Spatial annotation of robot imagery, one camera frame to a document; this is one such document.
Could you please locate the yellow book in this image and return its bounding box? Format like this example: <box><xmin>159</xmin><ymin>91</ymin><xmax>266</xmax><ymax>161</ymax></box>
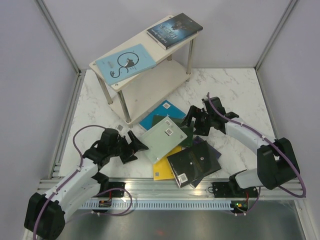
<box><xmin>152</xmin><ymin>146</ymin><xmax>183</xmax><ymax>181</ymax></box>

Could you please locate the white two-tier shelf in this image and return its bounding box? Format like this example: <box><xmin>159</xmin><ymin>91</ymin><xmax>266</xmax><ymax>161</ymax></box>
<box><xmin>89</xmin><ymin>14</ymin><xmax>203</xmax><ymax>127</ymax></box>

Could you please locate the purple cable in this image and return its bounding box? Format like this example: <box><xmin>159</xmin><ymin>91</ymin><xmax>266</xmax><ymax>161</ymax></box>
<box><xmin>206</xmin><ymin>92</ymin><xmax>308</xmax><ymax>216</ymax></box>
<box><xmin>32</xmin><ymin>124</ymin><xmax>106</xmax><ymax>238</ymax></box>

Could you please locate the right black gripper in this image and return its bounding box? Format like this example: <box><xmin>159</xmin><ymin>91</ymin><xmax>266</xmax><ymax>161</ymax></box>
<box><xmin>179</xmin><ymin>105</ymin><xmax>214</xmax><ymax>137</ymax></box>

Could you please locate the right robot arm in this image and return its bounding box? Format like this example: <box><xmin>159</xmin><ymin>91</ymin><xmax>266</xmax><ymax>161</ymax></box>
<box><xmin>182</xmin><ymin>97</ymin><xmax>300</xmax><ymax>197</ymax></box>

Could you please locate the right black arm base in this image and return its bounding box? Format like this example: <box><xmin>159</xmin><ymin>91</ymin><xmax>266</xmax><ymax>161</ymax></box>
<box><xmin>207</xmin><ymin>182</ymin><xmax>258</xmax><ymax>199</ymax></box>

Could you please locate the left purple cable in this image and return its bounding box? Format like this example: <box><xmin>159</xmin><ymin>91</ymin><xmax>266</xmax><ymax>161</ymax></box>
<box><xmin>32</xmin><ymin>124</ymin><xmax>106</xmax><ymax>238</ymax></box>

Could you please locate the pale green book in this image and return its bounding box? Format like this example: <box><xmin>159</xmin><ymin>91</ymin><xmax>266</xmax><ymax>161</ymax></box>
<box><xmin>140</xmin><ymin>116</ymin><xmax>188</xmax><ymax>164</ymax></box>

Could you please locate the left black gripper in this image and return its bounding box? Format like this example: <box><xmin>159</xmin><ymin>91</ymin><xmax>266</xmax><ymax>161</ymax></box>
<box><xmin>108</xmin><ymin>131</ymin><xmax>148</xmax><ymax>165</ymax></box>

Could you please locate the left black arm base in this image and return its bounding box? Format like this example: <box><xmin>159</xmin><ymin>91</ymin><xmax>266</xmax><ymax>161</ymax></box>
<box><xmin>97</xmin><ymin>181</ymin><xmax>126</xmax><ymax>199</ymax></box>

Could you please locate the bright blue book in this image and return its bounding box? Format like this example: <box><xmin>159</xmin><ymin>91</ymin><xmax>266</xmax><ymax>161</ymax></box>
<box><xmin>139</xmin><ymin>100</ymin><xmax>186</xmax><ymax>130</ymax></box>

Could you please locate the dark green book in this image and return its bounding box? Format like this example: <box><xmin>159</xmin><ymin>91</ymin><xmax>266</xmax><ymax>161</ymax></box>
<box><xmin>152</xmin><ymin>115</ymin><xmax>194</xmax><ymax>148</ymax></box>

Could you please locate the light blue cat book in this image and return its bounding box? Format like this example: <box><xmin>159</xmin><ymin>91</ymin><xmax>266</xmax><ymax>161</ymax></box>
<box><xmin>95</xmin><ymin>43</ymin><xmax>157</xmax><ymax>86</ymax></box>

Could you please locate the aluminium front rail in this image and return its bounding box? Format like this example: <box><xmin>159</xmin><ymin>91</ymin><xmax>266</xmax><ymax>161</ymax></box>
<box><xmin>36</xmin><ymin>178</ymin><xmax>302</xmax><ymax>200</ymax></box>

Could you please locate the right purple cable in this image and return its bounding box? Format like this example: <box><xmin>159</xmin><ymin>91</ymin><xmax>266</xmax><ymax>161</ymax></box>
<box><xmin>206</xmin><ymin>92</ymin><xmax>308</xmax><ymax>216</ymax></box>

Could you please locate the dark blue Wuthering Heights book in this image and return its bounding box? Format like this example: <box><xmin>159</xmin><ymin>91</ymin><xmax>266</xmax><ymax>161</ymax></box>
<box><xmin>146</xmin><ymin>13</ymin><xmax>203</xmax><ymax>50</ymax></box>

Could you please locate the white slotted cable duct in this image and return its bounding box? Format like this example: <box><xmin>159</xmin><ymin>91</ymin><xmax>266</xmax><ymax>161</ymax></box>
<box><xmin>80</xmin><ymin>199</ymin><xmax>248</xmax><ymax>211</ymax></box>

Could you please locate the black book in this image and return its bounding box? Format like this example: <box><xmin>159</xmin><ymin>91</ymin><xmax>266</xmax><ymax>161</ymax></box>
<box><xmin>167</xmin><ymin>140</ymin><xmax>222</xmax><ymax>188</ymax></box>

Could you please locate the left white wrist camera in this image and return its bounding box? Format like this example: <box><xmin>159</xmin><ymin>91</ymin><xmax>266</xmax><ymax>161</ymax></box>
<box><xmin>116</xmin><ymin>124</ymin><xmax>124</xmax><ymax>132</ymax></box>

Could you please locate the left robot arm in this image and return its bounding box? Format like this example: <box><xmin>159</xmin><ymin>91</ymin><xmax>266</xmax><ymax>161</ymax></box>
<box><xmin>24</xmin><ymin>127</ymin><xmax>148</xmax><ymax>240</ymax></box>

